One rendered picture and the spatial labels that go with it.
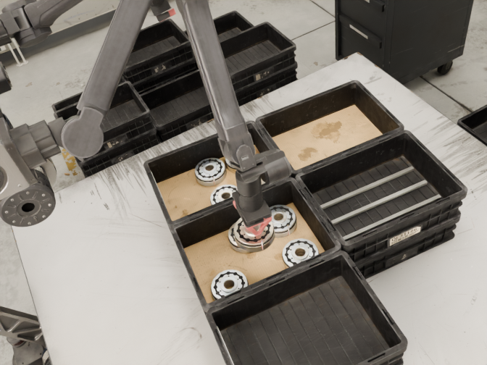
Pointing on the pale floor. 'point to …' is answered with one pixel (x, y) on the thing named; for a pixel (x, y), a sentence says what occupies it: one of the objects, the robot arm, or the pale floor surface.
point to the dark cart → (403, 34)
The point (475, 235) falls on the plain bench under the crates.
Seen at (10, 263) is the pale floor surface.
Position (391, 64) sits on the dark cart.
